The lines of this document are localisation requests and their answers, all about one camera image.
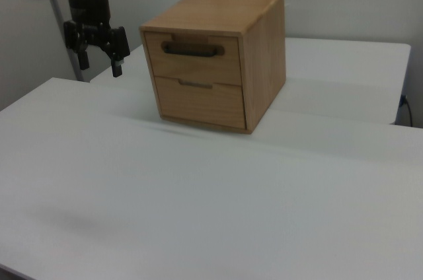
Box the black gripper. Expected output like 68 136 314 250
63 0 131 78

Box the wooden drawer with notch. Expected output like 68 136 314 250
154 75 247 129

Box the wooden drawer cabinet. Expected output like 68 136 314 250
138 0 286 135

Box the grey metal frame post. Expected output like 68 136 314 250
41 0 85 83

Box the wooden drawer with black handle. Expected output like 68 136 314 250
143 31 243 87

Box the black power cable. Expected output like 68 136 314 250
400 94 414 127

